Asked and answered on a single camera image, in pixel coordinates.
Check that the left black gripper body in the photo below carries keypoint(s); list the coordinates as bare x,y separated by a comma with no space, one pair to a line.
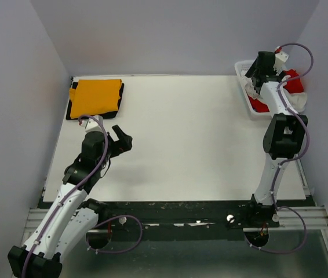
114,147

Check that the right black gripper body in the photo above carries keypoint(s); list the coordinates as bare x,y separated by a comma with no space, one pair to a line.
249,73

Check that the white t-shirt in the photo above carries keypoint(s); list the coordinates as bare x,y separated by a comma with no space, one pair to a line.
297,100

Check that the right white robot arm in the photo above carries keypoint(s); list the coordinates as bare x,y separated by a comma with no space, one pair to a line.
284,136

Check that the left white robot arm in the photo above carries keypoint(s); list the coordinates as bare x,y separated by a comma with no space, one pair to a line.
71,214

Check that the white plastic basket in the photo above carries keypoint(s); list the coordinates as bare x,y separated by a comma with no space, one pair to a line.
241,68

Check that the red t-shirt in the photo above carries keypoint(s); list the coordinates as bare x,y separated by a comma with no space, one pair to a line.
294,86

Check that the folded yellow t-shirt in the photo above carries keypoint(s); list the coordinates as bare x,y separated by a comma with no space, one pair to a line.
96,98

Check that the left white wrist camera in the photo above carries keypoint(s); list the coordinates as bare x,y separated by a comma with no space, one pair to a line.
93,123

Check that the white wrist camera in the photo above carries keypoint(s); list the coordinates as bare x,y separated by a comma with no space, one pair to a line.
280,59
93,123

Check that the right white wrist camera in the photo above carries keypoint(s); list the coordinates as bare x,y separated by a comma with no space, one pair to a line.
280,59

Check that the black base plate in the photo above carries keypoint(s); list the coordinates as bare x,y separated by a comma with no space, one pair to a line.
177,221

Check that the aluminium rail frame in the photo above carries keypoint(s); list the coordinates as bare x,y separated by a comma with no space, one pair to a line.
290,214

